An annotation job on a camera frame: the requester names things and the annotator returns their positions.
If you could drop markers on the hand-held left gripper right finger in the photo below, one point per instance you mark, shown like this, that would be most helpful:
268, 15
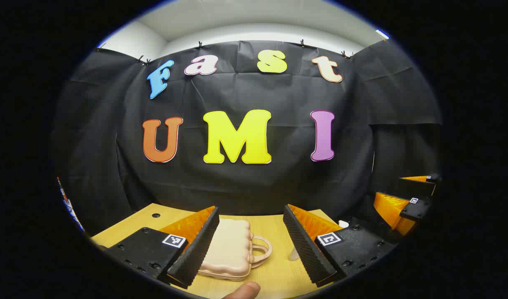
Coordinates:
306, 249

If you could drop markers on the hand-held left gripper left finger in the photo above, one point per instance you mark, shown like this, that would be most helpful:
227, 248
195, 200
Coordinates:
200, 249

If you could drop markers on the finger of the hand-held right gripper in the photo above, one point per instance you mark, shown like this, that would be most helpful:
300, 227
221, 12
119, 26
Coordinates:
418, 209
416, 187

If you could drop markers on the pink suitcase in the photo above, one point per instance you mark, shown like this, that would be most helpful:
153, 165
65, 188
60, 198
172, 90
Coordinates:
229, 253

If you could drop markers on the black backdrop cloth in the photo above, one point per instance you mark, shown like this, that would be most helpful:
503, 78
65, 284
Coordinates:
237, 187

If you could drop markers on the red white blue object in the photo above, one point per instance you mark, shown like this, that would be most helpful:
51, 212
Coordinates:
67, 203

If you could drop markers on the white ceiling light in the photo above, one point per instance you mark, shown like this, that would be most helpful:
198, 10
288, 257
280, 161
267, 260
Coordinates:
382, 34

